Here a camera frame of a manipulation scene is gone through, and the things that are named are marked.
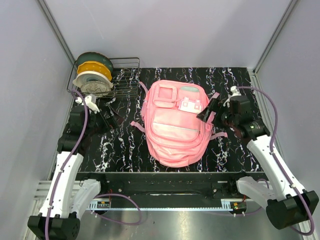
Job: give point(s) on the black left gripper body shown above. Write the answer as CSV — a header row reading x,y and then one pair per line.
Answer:
x,y
104,124

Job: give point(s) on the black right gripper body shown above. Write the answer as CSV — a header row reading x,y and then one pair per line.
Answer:
x,y
226,117

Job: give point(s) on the pink student backpack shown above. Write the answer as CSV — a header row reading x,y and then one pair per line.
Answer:
x,y
175,136

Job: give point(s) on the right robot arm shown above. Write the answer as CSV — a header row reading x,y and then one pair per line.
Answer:
x,y
288,202

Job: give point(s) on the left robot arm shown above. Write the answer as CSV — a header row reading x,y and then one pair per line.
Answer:
x,y
59,218

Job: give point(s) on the speckled grey plate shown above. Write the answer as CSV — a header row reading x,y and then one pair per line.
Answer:
x,y
97,88

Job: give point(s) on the white plate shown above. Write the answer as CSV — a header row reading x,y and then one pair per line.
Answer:
x,y
91,76

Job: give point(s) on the yellow plate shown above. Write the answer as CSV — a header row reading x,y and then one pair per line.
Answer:
x,y
95,66

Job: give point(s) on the dark green plate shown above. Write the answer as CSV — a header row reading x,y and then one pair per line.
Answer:
x,y
95,57

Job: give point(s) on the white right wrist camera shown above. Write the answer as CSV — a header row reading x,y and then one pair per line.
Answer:
x,y
234,91

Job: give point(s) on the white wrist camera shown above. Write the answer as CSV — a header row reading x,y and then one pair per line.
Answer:
x,y
234,91
90,101

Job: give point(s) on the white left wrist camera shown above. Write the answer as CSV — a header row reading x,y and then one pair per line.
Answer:
x,y
90,101

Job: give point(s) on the wire dish rack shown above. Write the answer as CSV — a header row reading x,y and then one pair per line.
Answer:
x,y
125,78

